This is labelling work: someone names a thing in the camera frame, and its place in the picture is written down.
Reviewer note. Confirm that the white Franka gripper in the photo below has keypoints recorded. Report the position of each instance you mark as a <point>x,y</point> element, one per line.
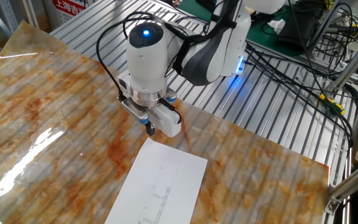
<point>168,124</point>

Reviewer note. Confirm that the white printed paper sheet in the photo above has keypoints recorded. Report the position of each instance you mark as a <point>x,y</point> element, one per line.
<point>179,174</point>

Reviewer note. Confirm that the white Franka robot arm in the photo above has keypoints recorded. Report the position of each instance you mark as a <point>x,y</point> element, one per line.
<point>146,68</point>

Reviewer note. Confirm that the orange marble pattern mat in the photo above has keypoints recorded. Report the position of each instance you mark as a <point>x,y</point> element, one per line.
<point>57,109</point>

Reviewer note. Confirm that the green mat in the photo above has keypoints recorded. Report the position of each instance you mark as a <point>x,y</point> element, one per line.
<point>259,37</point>

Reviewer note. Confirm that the white sign with red print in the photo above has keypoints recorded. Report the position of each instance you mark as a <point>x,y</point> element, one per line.
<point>70,7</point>

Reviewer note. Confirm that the crumpled white tissue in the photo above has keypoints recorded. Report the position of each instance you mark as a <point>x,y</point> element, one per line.
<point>277,25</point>

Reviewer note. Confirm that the black bag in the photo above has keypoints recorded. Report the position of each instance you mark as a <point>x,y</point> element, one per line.
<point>300,31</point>

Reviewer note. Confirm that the grey slotted metal upright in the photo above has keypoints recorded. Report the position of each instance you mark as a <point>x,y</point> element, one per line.
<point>8,15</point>

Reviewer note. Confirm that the thin grey metal pole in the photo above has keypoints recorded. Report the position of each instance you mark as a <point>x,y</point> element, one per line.
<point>325,28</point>

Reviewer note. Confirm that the silver mount plate blue knobs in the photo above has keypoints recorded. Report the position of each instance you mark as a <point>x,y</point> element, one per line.
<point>134,109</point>

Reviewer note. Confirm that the aluminium rail with corner bracket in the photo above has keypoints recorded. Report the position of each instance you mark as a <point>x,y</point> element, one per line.
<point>353,183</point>

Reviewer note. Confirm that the thick aluminium frame post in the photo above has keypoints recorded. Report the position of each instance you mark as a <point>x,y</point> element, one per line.
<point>353,63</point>

